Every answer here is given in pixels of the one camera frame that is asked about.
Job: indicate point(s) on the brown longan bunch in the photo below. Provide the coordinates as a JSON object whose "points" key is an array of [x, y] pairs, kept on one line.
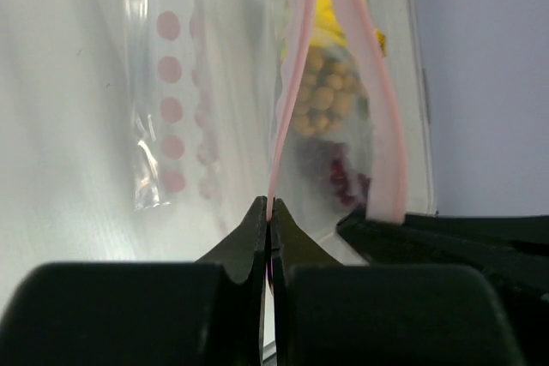
{"points": [[330, 89]]}

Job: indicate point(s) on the clear red-dotted zip bag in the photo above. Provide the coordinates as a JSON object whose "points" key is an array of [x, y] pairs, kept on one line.
{"points": [[213, 84]]}

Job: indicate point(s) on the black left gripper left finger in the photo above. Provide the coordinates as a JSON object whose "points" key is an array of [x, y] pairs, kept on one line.
{"points": [[207, 312]]}

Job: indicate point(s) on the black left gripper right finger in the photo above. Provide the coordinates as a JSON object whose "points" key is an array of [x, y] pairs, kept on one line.
{"points": [[419, 314]]}

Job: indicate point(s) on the red grape bunch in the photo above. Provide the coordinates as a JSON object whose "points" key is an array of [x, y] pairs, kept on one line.
{"points": [[326, 165]]}

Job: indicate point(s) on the clear grey plastic bin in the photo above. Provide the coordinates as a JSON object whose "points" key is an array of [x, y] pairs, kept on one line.
{"points": [[397, 19]]}

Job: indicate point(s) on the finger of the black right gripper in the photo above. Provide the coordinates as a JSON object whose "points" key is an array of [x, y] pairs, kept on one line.
{"points": [[512, 252]]}

